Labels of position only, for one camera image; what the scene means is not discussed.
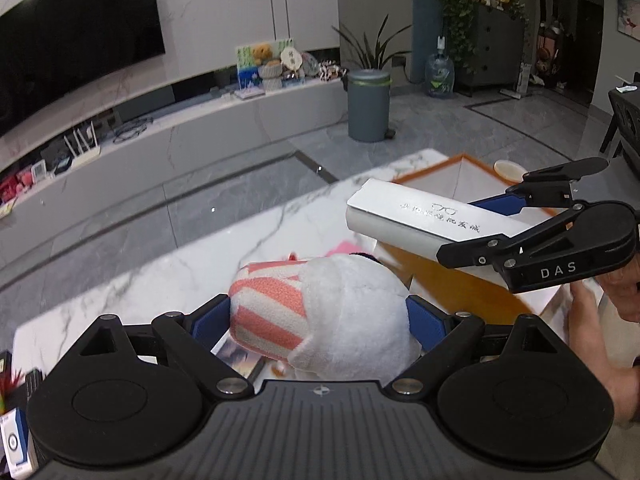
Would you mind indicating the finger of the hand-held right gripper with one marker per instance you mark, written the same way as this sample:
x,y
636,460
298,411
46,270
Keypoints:
x,y
495,205
465,255

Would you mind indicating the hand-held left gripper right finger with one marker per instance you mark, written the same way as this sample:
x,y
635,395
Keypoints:
x,y
425,317

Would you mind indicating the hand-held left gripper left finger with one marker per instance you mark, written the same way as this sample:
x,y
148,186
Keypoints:
x,y
210,319

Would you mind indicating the orange storage box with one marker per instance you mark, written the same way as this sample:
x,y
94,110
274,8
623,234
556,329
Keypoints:
x,y
450,280

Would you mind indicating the white glasses case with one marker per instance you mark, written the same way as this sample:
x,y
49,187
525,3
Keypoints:
x,y
415,220

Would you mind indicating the pink striped white plush toy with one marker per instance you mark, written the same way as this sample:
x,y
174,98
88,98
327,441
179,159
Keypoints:
x,y
340,310

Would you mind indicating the person's right hand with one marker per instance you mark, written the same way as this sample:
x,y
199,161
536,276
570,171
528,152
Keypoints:
x,y
625,295

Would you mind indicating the beige round lid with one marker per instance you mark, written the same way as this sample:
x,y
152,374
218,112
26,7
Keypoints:
x,y
507,169

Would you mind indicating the printed book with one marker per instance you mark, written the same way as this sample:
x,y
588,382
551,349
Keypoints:
x,y
240,360

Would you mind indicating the pink folded cloth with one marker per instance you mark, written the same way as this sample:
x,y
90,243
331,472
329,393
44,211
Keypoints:
x,y
345,249

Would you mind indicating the dark dining chair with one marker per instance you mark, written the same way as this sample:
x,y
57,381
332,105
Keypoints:
x,y
625,130

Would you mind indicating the blue water jug with pump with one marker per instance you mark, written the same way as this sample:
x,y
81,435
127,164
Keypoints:
x,y
440,75

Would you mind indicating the grey drawer cabinet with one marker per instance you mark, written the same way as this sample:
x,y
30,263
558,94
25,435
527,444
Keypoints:
x,y
492,50

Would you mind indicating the grey trash can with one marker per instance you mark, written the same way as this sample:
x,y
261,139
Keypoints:
x,y
369,105

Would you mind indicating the white marble television console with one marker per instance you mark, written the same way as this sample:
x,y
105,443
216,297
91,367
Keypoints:
x,y
200,140

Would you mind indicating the long-leaf potted plant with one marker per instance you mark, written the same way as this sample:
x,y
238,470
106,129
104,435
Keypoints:
x,y
372,47

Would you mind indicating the trailing ivy plant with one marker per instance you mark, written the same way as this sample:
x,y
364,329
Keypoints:
x,y
457,5

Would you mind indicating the white router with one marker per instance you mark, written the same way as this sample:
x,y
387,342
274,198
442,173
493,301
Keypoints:
x,y
82,152

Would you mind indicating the white desk thermometer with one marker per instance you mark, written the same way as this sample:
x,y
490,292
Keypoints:
x,y
39,172

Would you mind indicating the decorative plate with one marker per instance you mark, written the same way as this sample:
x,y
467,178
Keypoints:
x,y
310,64

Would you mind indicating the white and blue box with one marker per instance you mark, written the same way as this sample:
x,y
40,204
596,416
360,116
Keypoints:
x,y
12,442

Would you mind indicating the pink toys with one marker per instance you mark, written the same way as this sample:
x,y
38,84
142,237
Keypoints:
x,y
15,185

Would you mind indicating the round paper fan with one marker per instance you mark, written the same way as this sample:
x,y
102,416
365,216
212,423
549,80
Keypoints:
x,y
291,59

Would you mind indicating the green picture panel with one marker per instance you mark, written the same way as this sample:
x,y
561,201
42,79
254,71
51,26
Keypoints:
x,y
245,55

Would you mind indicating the brown teddy bear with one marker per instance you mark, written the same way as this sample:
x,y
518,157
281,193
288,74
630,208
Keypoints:
x,y
262,54

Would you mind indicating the black television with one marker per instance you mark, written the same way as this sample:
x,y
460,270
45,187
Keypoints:
x,y
75,40

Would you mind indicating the wall painting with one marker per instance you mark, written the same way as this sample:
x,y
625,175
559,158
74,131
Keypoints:
x,y
629,17

